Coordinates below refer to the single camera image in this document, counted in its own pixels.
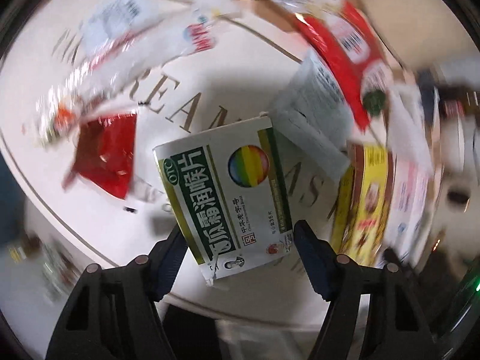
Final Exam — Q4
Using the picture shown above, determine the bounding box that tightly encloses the yellow brown food box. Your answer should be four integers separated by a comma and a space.
330, 143, 395, 267

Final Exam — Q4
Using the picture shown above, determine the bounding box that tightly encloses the green white medicine box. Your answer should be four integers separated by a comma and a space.
153, 116, 294, 284

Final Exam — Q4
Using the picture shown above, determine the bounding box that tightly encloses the large red snack bag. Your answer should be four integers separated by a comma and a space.
295, 1, 393, 132

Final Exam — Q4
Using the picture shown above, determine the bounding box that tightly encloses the small red foil wrapper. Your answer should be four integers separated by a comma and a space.
62, 112, 137, 199

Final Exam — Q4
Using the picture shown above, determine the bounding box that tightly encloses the white blue paper sachet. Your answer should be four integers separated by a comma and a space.
268, 49, 354, 181

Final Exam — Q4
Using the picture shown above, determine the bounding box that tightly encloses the checkered white pink tablecloth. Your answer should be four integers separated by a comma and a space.
0, 0, 443, 325

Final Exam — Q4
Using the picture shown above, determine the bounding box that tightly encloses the white red plastic wrapper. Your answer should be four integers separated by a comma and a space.
21, 0, 239, 146

